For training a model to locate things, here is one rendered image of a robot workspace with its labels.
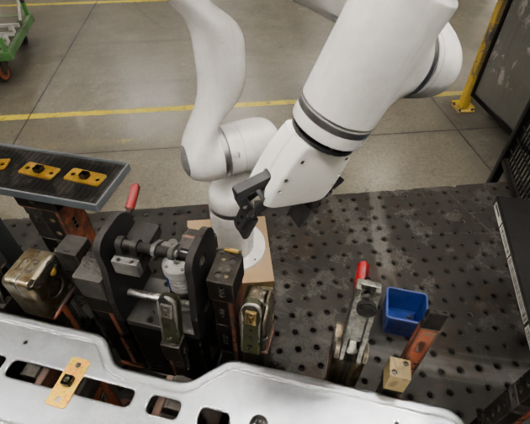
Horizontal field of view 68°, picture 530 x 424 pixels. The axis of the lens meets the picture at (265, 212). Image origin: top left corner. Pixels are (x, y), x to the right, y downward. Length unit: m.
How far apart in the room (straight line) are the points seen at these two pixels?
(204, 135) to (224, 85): 0.11
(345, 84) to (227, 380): 0.55
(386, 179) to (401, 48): 2.39
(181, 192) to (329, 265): 1.51
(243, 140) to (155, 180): 1.87
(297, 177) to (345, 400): 0.44
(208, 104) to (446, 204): 1.02
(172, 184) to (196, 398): 2.03
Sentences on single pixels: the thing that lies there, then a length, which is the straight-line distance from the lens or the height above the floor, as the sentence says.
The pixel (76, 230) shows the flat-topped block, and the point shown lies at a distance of 1.04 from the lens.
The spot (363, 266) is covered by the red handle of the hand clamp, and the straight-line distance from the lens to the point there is 0.71.
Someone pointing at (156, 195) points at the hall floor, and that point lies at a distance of 2.60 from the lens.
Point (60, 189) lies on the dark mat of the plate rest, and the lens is 0.90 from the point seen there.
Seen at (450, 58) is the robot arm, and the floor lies 1.53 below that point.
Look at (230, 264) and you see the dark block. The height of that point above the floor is 1.12.
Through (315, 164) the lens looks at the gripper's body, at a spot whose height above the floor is 1.43.
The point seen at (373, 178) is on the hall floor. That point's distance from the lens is 2.72.
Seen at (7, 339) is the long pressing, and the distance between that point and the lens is 0.92.
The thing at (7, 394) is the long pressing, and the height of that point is 1.00.
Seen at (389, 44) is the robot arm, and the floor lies 1.56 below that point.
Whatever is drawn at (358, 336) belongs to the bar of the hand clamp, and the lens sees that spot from 0.69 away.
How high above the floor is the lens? 1.69
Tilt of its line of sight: 45 degrees down
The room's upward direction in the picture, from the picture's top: straight up
